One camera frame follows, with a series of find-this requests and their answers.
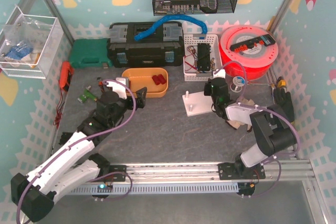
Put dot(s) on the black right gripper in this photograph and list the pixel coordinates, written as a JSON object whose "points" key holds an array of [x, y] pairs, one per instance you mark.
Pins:
{"points": [[210, 89]]}

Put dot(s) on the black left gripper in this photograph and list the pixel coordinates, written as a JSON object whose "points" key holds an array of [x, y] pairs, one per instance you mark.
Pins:
{"points": [[133, 102]]}

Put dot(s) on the large red spring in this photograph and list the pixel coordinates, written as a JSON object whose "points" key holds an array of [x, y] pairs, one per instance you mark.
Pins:
{"points": [[161, 79], [156, 80]]}

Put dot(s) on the white peg board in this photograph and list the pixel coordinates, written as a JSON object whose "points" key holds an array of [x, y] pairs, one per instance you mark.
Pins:
{"points": [[197, 103]]}

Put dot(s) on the beige work glove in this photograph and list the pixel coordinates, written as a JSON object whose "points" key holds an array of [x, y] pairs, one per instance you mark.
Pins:
{"points": [[236, 124]]}

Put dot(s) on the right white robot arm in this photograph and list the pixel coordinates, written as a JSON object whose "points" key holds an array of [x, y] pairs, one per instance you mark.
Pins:
{"points": [[272, 127]]}

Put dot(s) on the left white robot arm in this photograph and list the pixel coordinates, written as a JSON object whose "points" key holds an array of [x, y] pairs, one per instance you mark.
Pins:
{"points": [[36, 193]]}

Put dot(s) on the small solder spool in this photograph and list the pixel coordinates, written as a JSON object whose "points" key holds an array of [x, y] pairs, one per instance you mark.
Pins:
{"points": [[237, 84]]}

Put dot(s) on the orange plastic tray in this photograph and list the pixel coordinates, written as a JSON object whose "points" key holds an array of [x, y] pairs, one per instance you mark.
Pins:
{"points": [[142, 77]]}

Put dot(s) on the white slotted basket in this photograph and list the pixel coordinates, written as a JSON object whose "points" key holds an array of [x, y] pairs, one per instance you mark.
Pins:
{"points": [[190, 58]]}

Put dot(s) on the black module in basket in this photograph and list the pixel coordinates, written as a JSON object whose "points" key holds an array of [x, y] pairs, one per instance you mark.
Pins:
{"points": [[203, 57]]}

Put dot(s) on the red filament spool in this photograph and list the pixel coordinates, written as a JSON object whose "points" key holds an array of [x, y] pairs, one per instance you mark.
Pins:
{"points": [[248, 50]]}

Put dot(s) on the green circuit board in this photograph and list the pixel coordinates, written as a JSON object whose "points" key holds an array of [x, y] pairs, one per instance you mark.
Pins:
{"points": [[87, 95]]}

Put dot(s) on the black plastic toolbox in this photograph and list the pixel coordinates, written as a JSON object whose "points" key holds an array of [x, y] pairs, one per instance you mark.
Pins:
{"points": [[164, 47]]}

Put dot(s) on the yellow black screwdriver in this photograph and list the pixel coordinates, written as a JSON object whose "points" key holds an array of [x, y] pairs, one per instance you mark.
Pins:
{"points": [[280, 83]]}

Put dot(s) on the black yellow work glove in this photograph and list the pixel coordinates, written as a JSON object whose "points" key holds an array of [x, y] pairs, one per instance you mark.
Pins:
{"points": [[283, 99]]}

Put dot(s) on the green plastic tool case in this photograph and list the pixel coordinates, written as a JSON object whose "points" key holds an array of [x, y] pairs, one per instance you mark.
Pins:
{"points": [[89, 53]]}

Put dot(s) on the orange multimeter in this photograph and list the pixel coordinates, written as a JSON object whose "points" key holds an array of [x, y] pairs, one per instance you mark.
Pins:
{"points": [[66, 74]]}

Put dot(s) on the clear acrylic box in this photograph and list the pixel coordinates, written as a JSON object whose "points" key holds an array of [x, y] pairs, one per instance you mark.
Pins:
{"points": [[44, 33]]}

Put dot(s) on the blue white gloves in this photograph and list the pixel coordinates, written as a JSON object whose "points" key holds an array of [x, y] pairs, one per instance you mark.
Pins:
{"points": [[19, 52]]}

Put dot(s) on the orange handled pliers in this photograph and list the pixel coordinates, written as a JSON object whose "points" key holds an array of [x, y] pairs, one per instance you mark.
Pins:
{"points": [[100, 84]]}

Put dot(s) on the grey slotted cable duct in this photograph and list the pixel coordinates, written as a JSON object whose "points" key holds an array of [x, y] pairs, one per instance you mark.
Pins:
{"points": [[146, 189]]}

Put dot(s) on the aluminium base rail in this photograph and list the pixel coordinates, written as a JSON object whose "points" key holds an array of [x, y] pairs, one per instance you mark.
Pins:
{"points": [[208, 172]]}

